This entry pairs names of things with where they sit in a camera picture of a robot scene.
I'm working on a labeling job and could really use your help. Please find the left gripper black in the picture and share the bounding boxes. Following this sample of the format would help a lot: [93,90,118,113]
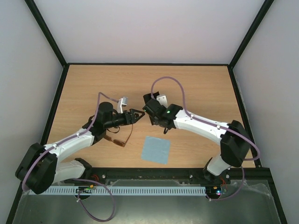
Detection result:
[105,109,145,129]

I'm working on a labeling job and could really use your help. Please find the brown translucent sunglasses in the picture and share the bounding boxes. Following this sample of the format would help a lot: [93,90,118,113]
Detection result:
[104,124,134,147]

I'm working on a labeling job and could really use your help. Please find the blue cleaning cloth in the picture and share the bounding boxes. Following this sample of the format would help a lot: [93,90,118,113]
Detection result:
[141,136,171,165]

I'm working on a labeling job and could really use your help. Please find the black folding glasses case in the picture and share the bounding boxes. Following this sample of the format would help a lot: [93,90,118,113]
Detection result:
[142,91,165,112]

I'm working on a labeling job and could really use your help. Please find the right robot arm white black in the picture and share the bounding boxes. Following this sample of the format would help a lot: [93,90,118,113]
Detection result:
[143,98,250,183]

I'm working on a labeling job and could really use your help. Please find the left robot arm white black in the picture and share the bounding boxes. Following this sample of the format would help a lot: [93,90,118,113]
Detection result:
[15,102,145,194]

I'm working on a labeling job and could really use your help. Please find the right base electronics board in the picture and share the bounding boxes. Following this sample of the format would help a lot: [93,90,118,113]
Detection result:
[206,179,228,199]

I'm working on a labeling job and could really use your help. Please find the base electronics board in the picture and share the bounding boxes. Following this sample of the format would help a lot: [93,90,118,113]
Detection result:
[74,182,98,194]
[206,179,228,199]

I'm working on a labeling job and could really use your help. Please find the left base electronics board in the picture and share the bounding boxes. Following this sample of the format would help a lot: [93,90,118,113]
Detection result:
[74,182,98,194]

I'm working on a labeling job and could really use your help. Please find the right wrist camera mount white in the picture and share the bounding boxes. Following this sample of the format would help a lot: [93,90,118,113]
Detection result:
[156,94,168,108]

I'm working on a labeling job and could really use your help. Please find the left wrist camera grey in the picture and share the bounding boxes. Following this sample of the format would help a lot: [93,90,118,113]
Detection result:
[117,96,128,113]

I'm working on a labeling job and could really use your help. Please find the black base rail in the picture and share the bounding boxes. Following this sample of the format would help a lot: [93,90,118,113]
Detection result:
[91,168,211,185]

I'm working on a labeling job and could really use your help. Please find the light blue slotted cable duct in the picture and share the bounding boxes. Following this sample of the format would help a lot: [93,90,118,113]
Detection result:
[42,186,206,196]

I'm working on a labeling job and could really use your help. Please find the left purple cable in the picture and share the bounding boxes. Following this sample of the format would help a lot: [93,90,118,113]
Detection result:
[21,92,122,221]

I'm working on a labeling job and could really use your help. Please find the black metal frame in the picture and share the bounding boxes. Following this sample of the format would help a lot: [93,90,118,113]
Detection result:
[0,0,299,224]

